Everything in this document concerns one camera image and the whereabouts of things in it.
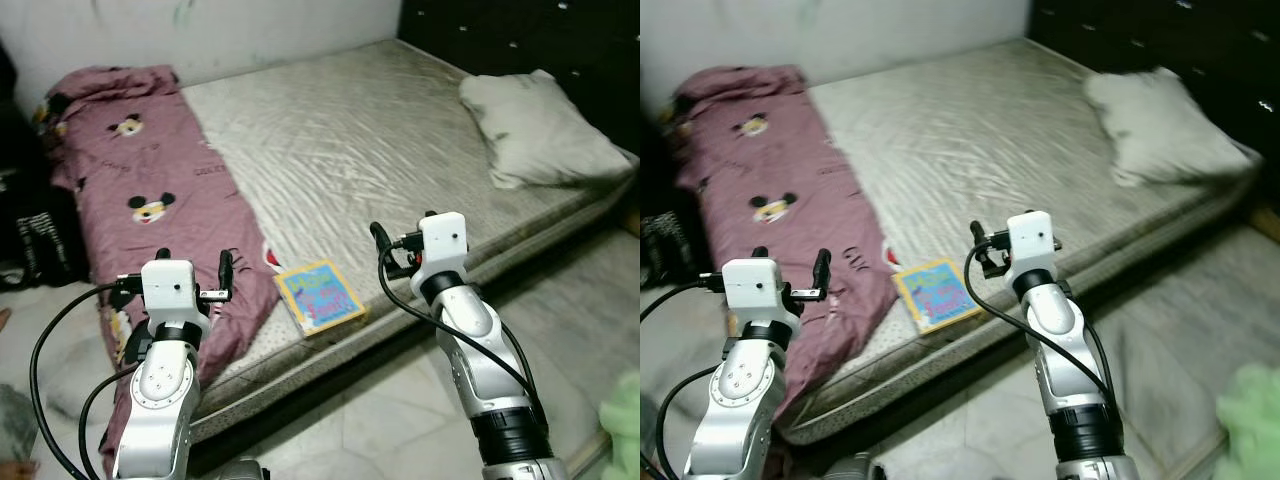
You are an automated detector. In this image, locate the blue yellow children's book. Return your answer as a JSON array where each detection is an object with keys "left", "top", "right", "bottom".
[
  {"left": 890, "top": 257, "right": 986, "bottom": 336},
  {"left": 272, "top": 258, "right": 368, "bottom": 338}
]

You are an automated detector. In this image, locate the grey quilted mattress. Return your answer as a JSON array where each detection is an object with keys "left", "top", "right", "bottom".
[
  {"left": 130, "top": 38, "right": 641, "bottom": 446},
  {"left": 775, "top": 38, "right": 1266, "bottom": 446}
]

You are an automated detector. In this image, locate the black white lettered bag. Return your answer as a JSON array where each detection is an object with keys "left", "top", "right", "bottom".
[
  {"left": 12, "top": 205, "right": 91, "bottom": 291},
  {"left": 640, "top": 210, "right": 693, "bottom": 291}
]

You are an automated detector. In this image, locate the purple cartoon mouse blanket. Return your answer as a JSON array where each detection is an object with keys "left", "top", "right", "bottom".
[
  {"left": 672, "top": 65, "right": 901, "bottom": 421},
  {"left": 40, "top": 65, "right": 281, "bottom": 480}
]

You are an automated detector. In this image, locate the silver robot left leg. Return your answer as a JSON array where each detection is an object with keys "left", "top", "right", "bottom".
[
  {"left": 825, "top": 455, "right": 886, "bottom": 480},
  {"left": 215, "top": 458, "right": 271, "bottom": 480}
]

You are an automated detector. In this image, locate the cream white pillow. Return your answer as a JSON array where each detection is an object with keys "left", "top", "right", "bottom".
[
  {"left": 1083, "top": 67, "right": 1261, "bottom": 189},
  {"left": 458, "top": 70, "right": 636, "bottom": 191}
]

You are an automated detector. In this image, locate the light green ruffled dress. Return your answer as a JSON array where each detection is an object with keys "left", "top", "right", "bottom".
[
  {"left": 598, "top": 372, "right": 641, "bottom": 480},
  {"left": 1215, "top": 363, "right": 1280, "bottom": 480}
]

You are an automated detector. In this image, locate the black tufted headboard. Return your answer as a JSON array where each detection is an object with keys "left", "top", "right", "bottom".
[
  {"left": 1030, "top": 0, "right": 1280, "bottom": 191},
  {"left": 398, "top": 0, "right": 641, "bottom": 151}
]

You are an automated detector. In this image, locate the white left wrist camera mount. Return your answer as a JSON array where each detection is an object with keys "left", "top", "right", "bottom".
[
  {"left": 720, "top": 258, "right": 801, "bottom": 326},
  {"left": 138, "top": 260, "right": 213, "bottom": 329}
]

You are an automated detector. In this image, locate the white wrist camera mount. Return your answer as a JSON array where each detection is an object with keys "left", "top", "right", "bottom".
[
  {"left": 720, "top": 258, "right": 801, "bottom": 326},
  {"left": 417, "top": 212, "right": 469, "bottom": 286},
  {"left": 138, "top": 260, "right": 213, "bottom": 329},
  {"left": 1005, "top": 211, "right": 1059, "bottom": 281}
]

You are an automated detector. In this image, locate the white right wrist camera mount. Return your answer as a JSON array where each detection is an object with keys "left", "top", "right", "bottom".
[
  {"left": 417, "top": 212, "right": 469, "bottom": 286},
  {"left": 1005, "top": 211, "right": 1059, "bottom": 281}
]

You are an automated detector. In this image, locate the long black left arm cable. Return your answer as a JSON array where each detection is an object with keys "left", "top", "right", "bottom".
[
  {"left": 640, "top": 278, "right": 726, "bottom": 480},
  {"left": 30, "top": 278, "right": 146, "bottom": 480}
]

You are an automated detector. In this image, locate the short black left arm cable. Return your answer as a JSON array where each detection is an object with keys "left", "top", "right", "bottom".
[
  {"left": 653, "top": 365, "right": 719, "bottom": 480},
  {"left": 78, "top": 365, "right": 141, "bottom": 479}
]

